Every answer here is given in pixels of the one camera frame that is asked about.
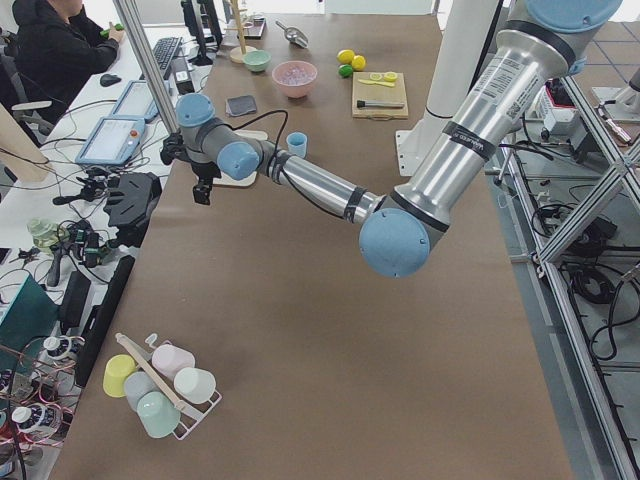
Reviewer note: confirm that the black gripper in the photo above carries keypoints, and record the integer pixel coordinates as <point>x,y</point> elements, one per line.
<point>204,173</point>

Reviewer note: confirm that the light blue plastic cup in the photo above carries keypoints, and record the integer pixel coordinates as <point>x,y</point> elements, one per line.
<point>297,143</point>

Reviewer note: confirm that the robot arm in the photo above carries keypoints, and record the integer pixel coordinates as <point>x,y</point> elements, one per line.
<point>541,40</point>

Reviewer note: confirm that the wooden cup tree stand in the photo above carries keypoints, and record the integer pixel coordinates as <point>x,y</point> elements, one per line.
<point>238,53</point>

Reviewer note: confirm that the pink bowl of ice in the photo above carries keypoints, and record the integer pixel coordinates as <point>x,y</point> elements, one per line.
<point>295,79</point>

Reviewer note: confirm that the metal ice scoop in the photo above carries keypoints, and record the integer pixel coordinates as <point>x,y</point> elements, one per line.
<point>294,35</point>

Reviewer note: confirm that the pink cup on rack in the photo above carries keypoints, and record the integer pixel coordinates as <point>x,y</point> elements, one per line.
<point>169,359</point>

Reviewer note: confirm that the white cup on rack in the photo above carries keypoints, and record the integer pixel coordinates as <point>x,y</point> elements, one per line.
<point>195,385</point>

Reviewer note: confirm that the yellow cup on rack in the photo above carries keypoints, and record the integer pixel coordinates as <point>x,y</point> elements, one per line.
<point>118,368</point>

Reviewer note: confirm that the grey cup on rack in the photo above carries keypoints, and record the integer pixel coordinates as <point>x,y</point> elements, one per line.
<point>136,386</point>

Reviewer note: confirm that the white cup rack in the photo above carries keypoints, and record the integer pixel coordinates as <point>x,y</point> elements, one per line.
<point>191,415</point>

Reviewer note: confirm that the mint cup on rack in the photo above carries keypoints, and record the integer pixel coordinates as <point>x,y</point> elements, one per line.
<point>158,415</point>

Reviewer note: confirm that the cream rabbit tray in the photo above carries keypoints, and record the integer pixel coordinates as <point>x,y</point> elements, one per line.
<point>238,160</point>

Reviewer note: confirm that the grey folded cloth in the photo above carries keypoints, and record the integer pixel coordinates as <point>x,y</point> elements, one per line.
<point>240,106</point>

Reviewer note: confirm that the blue teach pendant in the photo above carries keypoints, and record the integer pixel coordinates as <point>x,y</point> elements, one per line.
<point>113,141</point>
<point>136,100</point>

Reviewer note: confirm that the mint green bowl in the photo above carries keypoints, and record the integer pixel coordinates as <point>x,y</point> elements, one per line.
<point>256,61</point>

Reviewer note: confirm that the green lime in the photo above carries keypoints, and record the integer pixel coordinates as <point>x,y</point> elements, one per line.
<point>345,71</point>

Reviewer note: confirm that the yellow lemon near lime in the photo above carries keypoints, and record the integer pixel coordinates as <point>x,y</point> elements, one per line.
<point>345,56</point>

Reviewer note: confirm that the wooden cutting board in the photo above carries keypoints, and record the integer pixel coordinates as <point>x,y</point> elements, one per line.
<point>379,93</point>

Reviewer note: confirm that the yellow lemon front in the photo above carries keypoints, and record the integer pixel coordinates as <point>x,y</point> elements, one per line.
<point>358,63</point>

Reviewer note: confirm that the seated person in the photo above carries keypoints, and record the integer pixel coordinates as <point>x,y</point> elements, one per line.
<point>58,49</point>

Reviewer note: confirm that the yellow plastic knife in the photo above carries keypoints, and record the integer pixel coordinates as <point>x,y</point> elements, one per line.
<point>376,82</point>

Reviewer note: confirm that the lemon half slice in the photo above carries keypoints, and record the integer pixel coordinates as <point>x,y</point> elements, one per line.
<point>390,76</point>

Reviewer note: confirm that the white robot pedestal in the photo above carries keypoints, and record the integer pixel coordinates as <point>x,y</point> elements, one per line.
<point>468,35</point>

